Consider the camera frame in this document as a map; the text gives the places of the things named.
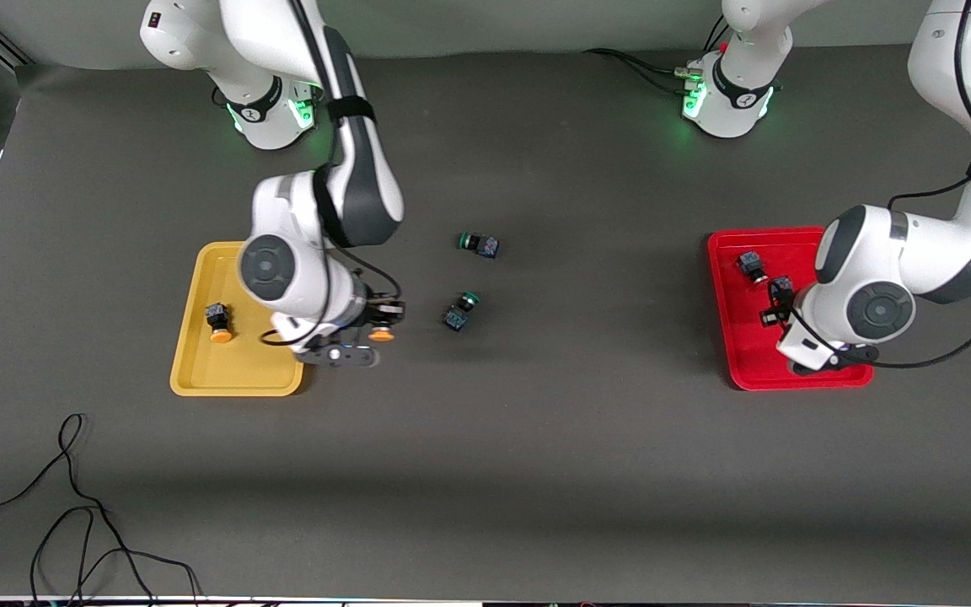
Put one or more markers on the green push button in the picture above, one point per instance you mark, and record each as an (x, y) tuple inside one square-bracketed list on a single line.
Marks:
[(479, 244), (460, 310)]

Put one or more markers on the yellow plastic tray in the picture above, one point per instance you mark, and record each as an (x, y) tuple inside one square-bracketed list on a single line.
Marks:
[(237, 371)]

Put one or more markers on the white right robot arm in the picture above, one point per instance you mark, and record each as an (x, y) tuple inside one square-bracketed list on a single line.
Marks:
[(367, 185)]

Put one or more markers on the red plastic tray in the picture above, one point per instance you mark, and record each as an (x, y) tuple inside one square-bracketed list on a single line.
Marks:
[(747, 337)]

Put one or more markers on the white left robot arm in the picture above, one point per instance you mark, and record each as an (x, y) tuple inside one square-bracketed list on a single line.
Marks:
[(873, 278)]

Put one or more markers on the dark grey table mat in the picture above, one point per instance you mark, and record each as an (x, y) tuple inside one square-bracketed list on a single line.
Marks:
[(485, 480)]

